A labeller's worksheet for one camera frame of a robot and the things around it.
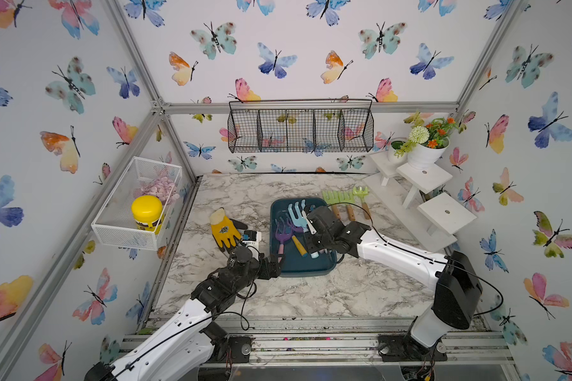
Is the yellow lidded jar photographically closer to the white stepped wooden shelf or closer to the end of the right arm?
the end of the right arm

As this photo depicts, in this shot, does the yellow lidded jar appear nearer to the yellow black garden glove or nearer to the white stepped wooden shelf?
the yellow black garden glove

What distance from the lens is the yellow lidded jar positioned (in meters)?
0.65

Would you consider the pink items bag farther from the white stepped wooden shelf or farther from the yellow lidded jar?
the white stepped wooden shelf

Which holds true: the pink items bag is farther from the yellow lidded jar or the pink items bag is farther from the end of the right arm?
the end of the right arm

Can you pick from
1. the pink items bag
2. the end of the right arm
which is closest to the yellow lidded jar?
the pink items bag
